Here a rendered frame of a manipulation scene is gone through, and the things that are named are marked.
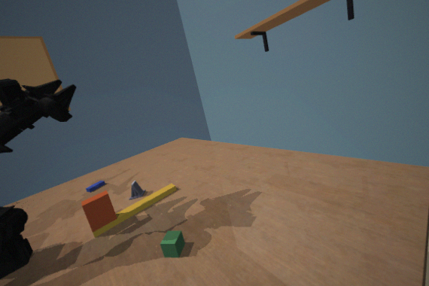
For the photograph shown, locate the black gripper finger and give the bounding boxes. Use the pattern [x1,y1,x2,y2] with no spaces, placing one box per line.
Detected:
[22,79,62,99]
[44,85,76,112]

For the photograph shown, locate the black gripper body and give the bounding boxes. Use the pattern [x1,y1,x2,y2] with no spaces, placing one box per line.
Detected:
[0,87,72,130]

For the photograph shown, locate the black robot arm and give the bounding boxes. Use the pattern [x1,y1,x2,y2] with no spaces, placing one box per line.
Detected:
[0,79,34,279]

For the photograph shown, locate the blue bar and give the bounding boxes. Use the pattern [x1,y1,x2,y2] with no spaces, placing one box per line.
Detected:
[86,180,105,193]

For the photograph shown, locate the green cube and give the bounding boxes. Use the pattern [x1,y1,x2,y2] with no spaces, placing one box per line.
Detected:
[160,231,185,257]

